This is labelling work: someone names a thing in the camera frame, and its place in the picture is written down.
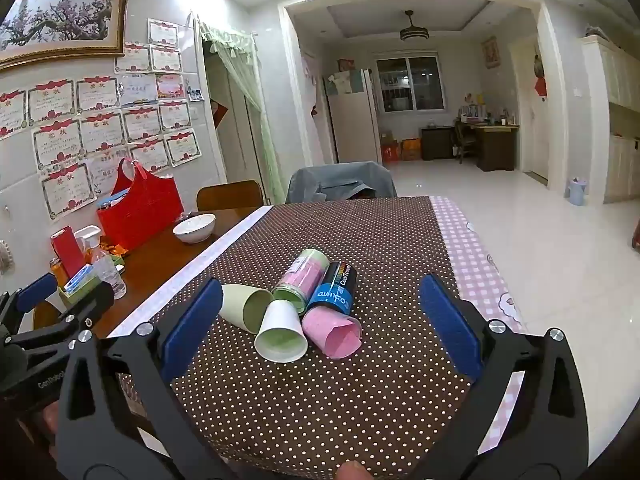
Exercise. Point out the pale green plastic cup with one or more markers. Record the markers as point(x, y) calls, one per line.
point(244, 306)

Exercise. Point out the dark low cabinet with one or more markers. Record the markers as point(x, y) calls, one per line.
point(437, 143)

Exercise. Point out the white paper cup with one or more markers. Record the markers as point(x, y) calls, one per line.
point(281, 338)

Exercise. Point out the pink green cylindrical cup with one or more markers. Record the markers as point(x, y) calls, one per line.
point(301, 279)

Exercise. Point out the pink paper cup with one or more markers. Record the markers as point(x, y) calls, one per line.
point(336, 335)

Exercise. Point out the black blue cooling towel can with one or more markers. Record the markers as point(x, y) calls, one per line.
point(337, 288)

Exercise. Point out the chair with grey jacket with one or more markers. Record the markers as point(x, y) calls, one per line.
point(348, 181)

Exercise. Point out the pink checkered tablecloth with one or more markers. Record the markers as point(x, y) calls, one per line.
point(478, 280)

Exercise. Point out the framed plum blossom painting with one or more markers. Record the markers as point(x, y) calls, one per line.
point(36, 31)

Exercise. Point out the white ceramic bowl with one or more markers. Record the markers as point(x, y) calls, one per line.
point(196, 229)

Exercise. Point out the dark wooden desk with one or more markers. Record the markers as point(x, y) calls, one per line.
point(494, 147)

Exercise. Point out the green tray with tissue pack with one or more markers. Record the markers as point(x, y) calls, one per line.
point(83, 282)

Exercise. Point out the green door curtain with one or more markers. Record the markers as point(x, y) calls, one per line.
point(244, 137)

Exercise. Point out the red gift bag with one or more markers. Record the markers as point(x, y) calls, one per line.
point(141, 206)

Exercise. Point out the ceiling fan lamp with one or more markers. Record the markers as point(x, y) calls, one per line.
point(413, 31)

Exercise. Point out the white refrigerator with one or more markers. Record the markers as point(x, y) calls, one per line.
point(354, 118)

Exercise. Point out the red small box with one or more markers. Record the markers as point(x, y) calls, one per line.
point(65, 246)

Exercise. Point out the small framed wall picture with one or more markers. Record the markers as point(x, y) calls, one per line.
point(491, 52)

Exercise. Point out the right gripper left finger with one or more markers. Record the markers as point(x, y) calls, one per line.
point(97, 435)

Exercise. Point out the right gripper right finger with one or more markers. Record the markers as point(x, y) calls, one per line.
point(524, 416)

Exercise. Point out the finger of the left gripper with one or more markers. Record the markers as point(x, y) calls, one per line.
point(75, 319)
point(40, 289)

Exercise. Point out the orange boxes on floor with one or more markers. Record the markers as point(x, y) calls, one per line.
point(395, 151)

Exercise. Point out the cream wall cabinet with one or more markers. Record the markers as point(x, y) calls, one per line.
point(613, 78)

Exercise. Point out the window with dark glass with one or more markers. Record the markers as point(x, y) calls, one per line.
point(412, 84)

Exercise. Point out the clear spray bottle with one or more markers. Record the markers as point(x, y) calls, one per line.
point(101, 260)

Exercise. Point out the brown wooden chair back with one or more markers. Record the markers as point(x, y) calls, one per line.
point(241, 194)

